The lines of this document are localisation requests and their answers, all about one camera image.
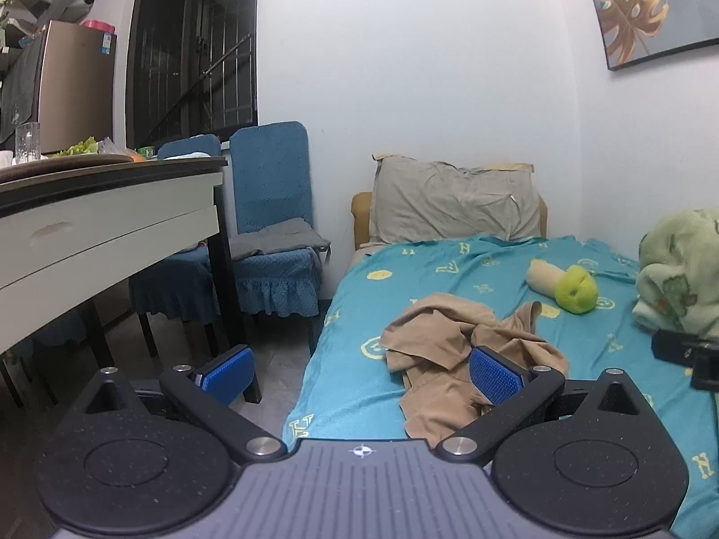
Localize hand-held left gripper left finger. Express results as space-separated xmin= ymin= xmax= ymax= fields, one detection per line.
xmin=67 ymin=345 xmax=287 ymax=464

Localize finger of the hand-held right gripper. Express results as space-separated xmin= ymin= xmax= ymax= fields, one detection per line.
xmin=652 ymin=329 xmax=719 ymax=366

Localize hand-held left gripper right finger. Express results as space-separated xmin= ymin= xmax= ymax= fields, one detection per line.
xmin=435 ymin=346 xmax=656 ymax=468

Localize tan pants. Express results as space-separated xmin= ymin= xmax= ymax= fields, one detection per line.
xmin=381 ymin=292 xmax=569 ymax=440

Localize pale green printed blanket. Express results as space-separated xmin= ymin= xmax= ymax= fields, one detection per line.
xmin=632 ymin=208 xmax=719 ymax=341

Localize bed with blue printed sheet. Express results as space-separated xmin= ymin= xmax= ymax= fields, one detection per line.
xmin=285 ymin=234 xmax=719 ymax=539

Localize blue covered chair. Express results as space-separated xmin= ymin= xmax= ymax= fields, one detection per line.
xmin=128 ymin=135 xmax=226 ymax=358
xmin=228 ymin=121 xmax=332 ymax=358

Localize green and beige plush toy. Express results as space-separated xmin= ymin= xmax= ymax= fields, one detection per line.
xmin=526 ymin=260 xmax=599 ymax=314

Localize grey seat cushion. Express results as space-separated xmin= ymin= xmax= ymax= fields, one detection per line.
xmin=230 ymin=219 xmax=332 ymax=262

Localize grey pillow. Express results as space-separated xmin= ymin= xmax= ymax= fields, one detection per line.
xmin=368 ymin=154 xmax=543 ymax=247

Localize white table with dark top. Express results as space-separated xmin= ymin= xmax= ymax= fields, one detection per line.
xmin=0 ymin=155 xmax=262 ymax=406

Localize green leafy vegetables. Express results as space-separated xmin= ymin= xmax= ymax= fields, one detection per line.
xmin=53 ymin=137 xmax=100 ymax=159

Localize clear drinking glass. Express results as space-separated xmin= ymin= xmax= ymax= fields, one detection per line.
xmin=15 ymin=122 xmax=42 ymax=165

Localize bronze refrigerator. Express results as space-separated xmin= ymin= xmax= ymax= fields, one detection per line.
xmin=32 ymin=20 xmax=118 ymax=156

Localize dark barred window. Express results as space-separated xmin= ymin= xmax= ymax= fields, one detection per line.
xmin=126 ymin=0 xmax=260 ymax=150

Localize dark hanging cloth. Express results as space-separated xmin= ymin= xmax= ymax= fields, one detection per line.
xmin=0 ymin=32 xmax=47 ymax=142

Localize gold leaf wall picture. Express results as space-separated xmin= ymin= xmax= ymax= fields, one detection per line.
xmin=578 ymin=0 xmax=719 ymax=71

